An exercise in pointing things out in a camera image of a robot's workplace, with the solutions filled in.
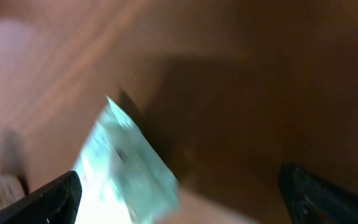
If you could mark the teal wet wipes pack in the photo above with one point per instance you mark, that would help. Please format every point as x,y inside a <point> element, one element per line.
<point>123,179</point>

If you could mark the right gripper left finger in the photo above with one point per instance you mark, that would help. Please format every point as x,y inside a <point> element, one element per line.
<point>56,202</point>

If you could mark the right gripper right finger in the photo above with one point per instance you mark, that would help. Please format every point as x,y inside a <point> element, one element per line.
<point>312,199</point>

